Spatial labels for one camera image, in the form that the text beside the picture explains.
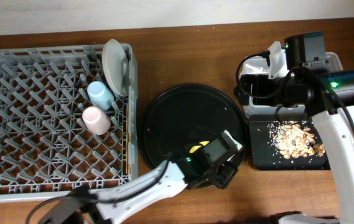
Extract round black tray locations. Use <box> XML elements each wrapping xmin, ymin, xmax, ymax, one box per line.
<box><xmin>138</xmin><ymin>84</ymin><xmax>248</xmax><ymax>168</ymax></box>

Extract black rectangular waste tray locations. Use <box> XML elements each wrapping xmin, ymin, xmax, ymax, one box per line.
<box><xmin>248</xmin><ymin>114</ymin><xmax>330</xmax><ymax>170</ymax></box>

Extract yellow bowl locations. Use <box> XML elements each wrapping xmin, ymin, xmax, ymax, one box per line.
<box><xmin>189</xmin><ymin>141</ymin><xmax>209</xmax><ymax>154</ymax></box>

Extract grey dishwasher rack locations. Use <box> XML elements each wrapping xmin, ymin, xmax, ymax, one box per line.
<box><xmin>0</xmin><ymin>44</ymin><xmax>138</xmax><ymax>203</ymax></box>

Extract clear plastic bin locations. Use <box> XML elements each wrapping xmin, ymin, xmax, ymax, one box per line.
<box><xmin>239</xmin><ymin>52</ymin><xmax>343</xmax><ymax>119</ymax></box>

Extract food scraps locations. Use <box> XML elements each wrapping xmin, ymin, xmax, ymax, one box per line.
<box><xmin>268</xmin><ymin>121</ymin><xmax>325</xmax><ymax>159</ymax></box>

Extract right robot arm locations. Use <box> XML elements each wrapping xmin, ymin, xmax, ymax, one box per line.
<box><xmin>234</xmin><ymin>32</ymin><xmax>354</xmax><ymax>223</ymax></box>

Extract pink cup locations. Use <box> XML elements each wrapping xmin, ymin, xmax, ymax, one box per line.
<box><xmin>82</xmin><ymin>106</ymin><xmax>111</xmax><ymax>135</ymax></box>

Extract blue cup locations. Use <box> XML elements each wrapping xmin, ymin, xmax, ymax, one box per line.
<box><xmin>87</xmin><ymin>81</ymin><xmax>114</xmax><ymax>111</ymax></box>

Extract white plate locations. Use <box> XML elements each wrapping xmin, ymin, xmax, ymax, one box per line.
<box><xmin>102</xmin><ymin>39</ymin><xmax>129</xmax><ymax>96</ymax></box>

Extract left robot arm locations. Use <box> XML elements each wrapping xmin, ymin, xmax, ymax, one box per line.
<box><xmin>39</xmin><ymin>142</ymin><xmax>244</xmax><ymax>223</ymax></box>

